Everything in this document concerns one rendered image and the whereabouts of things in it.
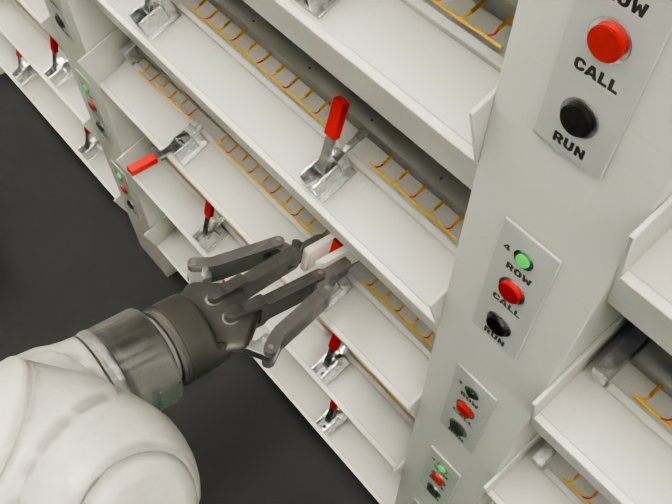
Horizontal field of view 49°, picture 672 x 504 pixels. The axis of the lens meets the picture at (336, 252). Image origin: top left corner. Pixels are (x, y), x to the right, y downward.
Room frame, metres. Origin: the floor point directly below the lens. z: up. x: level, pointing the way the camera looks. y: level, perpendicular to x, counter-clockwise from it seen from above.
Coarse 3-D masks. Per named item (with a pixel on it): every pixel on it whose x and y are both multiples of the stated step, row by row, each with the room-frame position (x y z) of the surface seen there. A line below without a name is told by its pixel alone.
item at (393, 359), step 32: (96, 64) 0.73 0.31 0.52; (128, 64) 0.75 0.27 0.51; (128, 96) 0.70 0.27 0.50; (160, 96) 0.69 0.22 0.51; (160, 128) 0.64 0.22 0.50; (192, 160) 0.59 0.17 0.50; (224, 160) 0.58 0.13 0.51; (224, 192) 0.54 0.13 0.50; (256, 192) 0.53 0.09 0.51; (288, 192) 0.53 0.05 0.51; (256, 224) 0.49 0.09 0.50; (288, 224) 0.49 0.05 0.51; (320, 224) 0.48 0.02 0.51; (352, 288) 0.40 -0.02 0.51; (384, 288) 0.40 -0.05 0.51; (352, 320) 0.37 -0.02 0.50; (384, 320) 0.37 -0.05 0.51; (352, 352) 0.35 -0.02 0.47; (384, 352) 0.33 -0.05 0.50; (416, 352) 0.33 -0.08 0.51; (384, 384) 0.30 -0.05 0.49; (416, 384) 0.30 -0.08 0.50
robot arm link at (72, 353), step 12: (36, 348) 0.25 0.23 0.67; (48, 348) 0.25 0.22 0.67; (60, 348) 0.25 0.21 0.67; (72, 348) 0.25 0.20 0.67; (84, 348) 0.25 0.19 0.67; (36, 360) 0.23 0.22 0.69; (48, 360) 0.23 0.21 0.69; (60, 360) 0.23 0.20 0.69; (72, 360) 0.24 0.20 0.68; (84, 360) 0.24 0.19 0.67; (96, 360) 0.24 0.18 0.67; (96, 372) 0.23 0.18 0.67
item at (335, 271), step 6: (342, 258) 0.40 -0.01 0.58; (330, 264) 0.39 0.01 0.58; (336, 264) 0.39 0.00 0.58; (342, 264) 0.39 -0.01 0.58; (348, 264) 0.39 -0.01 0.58; (330, 270) 0.38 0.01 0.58; (336, 270) 0.38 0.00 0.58; (342, 270) 0.38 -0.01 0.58; (348, 270) 0.39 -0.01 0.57; (330, 276) 0.37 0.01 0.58; (336, 276) 0.38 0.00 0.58; (342, 276) 0.38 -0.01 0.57; (324, 282) 0.36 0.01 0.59; (330, 282) 0.37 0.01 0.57
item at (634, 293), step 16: (656, 208) 0.20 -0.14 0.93; (640, 224) 0.19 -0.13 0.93; (656, 224) 0.19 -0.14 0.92; (640, 240) 0.19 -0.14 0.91; (656, 240) 0.21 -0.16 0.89; (624, 256) 0.19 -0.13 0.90; (640, 256) 0.20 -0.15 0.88; (656, 256) 0.20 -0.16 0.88; (624, 272) 0.19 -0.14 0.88; (640, 272) 0.19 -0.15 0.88; (656, 272) 0.19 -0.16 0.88; (624, 288) 0.19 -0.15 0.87; (640, 288) 0.19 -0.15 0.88; (656, 288) 0.18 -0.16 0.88; (624, 304) 0.19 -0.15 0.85; (640, 304) 0.18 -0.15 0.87; (656, 304) 0.18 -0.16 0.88; (640, 320) 0.18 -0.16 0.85; (656, 320) 0.18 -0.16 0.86; (656, 336) 0.18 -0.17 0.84
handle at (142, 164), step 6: (174, 138) 0.60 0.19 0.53; (174, 144) 0.60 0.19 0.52; (180, 144) 0.60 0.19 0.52; (162, 150) 0.59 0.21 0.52; (168, 150) 0.59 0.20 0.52; (174, 150) 0.59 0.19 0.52; (150, 156) 0.57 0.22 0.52; (156, 156) 0.58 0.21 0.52; (162, 156) 0.58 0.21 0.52; (138, 162) 0.56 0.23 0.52; (144, 162) 0.57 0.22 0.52; (150, 162) 0.57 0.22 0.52; (156, 162) 0.57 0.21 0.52; (132, 168) 0.56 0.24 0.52; (138, 168) 0.56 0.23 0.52; (144, 168) 0.56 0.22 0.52; (132, 174) 0.55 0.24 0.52
